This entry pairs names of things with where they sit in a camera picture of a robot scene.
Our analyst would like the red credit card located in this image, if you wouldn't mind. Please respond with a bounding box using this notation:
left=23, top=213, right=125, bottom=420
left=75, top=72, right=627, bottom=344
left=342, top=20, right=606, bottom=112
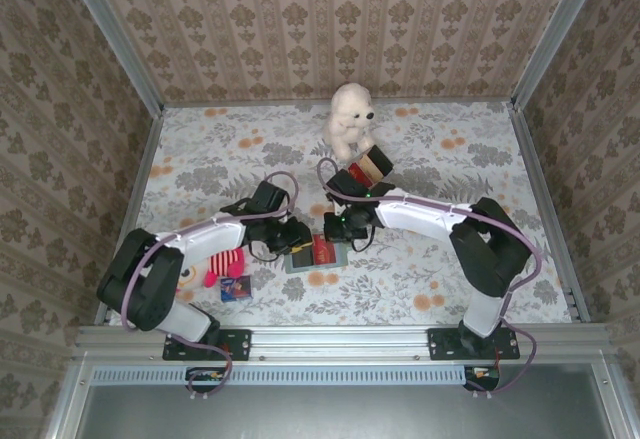
left=312, top=233, right=338, bottom=266

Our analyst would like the brown tan striped card pack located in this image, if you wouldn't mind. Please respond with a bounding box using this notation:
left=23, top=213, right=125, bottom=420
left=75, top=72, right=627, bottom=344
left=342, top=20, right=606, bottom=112
left=360, top=143, right=395, bottom=180

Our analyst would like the pink striped plush toy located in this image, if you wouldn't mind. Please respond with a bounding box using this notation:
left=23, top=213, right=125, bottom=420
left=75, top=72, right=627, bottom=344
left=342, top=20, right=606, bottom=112
left=174, top=247, right=247, bottom=290

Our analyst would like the small blue snack box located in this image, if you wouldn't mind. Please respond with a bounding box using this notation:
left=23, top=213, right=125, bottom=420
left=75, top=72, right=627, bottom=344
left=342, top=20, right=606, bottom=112
left=219, top=274, right=254, bottom=303

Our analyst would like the white teddy bear plush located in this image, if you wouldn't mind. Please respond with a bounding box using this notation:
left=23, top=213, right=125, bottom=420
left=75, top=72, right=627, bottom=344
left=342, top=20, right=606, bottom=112
left=321, top=82, right=377, bottom=162

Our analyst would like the small circuit board connector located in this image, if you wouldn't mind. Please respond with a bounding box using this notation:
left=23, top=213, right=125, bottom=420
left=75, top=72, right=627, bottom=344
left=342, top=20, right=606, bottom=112
left=463, top=364, right=501, bottom=390
left=185, top=366, right=226, bottom=385

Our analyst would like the grey metal sheet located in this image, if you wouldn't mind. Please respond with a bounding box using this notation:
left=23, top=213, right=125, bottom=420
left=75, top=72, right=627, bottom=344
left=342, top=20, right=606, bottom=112
left=82, top=363, right=614, bottom=439

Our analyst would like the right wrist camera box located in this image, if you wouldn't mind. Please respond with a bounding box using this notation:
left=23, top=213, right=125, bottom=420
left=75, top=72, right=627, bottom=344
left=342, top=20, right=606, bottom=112
left=327, top=168, right=371, bottom=205

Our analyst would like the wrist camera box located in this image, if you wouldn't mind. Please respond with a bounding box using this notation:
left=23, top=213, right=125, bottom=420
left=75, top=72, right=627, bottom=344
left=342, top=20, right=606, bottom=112
left=327, top=168, right=371, bottom=205
left=249, top=180, right=292, bottom=216

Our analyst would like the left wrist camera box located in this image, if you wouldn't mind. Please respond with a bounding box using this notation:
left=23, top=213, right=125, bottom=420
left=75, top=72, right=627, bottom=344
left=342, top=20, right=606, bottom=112
left=249, top=180, right=292, bottom=216

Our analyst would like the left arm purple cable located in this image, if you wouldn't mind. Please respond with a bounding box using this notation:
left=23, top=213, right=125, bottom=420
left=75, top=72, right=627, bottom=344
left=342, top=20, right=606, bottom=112
left=119, top=171, right=300, bottom=401

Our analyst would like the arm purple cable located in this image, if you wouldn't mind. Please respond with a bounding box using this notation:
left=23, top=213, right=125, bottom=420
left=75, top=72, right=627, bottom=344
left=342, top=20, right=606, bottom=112
left=119, top=171, right=300, bottom=401
left=317, top=157, right=545, bottom=400

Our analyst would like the aluminium frame beam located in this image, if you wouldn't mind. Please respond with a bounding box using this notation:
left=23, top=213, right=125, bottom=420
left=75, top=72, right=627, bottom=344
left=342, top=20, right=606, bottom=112
left=73, top=323, right=615, bottom=360

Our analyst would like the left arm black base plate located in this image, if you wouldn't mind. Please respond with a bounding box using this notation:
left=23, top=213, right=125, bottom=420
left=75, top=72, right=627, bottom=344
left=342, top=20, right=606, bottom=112
left=163, top=328, right=251, bottom=362

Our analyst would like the grey slotted cable duct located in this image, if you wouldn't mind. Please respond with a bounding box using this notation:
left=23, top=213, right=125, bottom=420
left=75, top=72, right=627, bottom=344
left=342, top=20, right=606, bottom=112
left=91, top=364, right=469, bottom=386

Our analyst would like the aluminium back rail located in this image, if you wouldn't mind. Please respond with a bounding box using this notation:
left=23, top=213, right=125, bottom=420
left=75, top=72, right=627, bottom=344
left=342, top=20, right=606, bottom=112
left=160, top=98, right=516, bottom=109

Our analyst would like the aluminium side rail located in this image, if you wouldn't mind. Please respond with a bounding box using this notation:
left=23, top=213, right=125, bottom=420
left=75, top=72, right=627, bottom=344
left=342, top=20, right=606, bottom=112
left=508, top=102, right=594, bottom=324
left=94, top=108, right=166, bottom=325

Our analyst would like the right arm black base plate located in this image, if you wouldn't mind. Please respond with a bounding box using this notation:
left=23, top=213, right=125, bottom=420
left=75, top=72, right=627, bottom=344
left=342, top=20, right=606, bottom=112
left=427, top=327, right=521, bottom=362

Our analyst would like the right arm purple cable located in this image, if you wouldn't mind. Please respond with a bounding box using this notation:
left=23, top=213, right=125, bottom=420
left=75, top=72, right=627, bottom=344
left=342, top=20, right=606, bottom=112
left=317, top=157, right=545, bottom=400

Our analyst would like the aluminium corner post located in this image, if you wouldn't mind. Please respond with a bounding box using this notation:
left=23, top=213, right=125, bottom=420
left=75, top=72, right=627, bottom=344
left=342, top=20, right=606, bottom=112
left=510, top=0, right=601, bottom=108
left=58, top=0, right=166, bottom=115

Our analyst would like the aluminium lower frame bar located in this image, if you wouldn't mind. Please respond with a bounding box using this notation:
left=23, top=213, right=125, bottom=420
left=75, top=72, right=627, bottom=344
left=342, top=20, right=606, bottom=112
left=592, top=358, right=632, bottom=439
left=43, top=356, right=96, bottom=439

